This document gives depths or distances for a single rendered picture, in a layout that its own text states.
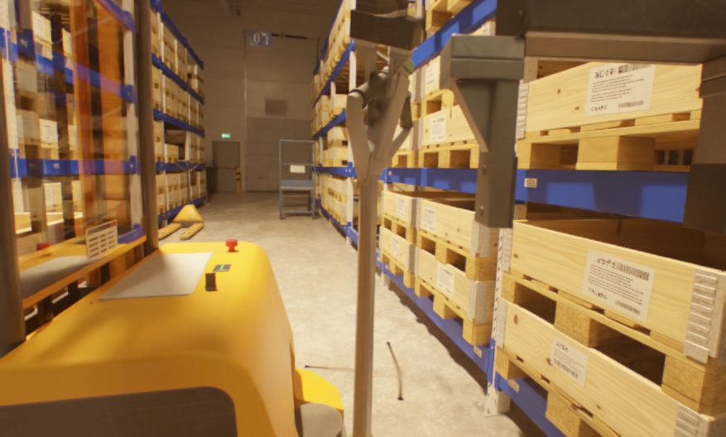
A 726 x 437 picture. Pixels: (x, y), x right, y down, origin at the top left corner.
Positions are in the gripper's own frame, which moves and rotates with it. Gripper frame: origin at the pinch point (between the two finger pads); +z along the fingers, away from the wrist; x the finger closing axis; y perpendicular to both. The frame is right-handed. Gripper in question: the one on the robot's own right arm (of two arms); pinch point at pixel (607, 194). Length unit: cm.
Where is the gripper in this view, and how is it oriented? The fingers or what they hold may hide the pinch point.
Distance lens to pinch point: 25.2
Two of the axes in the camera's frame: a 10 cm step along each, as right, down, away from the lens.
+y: 0.0, 1.2, -9.9
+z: -0.3, 9.9, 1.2
